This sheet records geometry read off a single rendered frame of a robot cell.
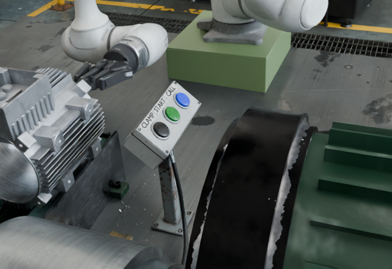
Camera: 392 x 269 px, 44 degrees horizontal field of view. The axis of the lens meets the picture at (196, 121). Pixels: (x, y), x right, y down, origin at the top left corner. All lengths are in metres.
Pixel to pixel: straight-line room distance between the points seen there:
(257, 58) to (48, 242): 0.98
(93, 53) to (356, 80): 0.77
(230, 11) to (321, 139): 1.15
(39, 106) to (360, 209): 0.69
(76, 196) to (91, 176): 0.06
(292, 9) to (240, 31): 0.27
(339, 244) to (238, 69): 1.19
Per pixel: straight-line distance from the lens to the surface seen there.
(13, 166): 1.01
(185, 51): 1.47
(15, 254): 0.53
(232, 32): 1.48
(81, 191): 0.99
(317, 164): 0.28
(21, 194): 0.96
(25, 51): 1.88
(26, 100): 0.85
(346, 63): 1.63
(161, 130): 0.81
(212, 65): 1.45
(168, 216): 1.01
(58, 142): 0.85
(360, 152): 0.28
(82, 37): 1.34
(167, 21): 4.13
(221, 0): 1.45
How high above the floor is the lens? 1.53
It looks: 34 degrees down
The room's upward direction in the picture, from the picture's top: 4 degrees counter-clockwise
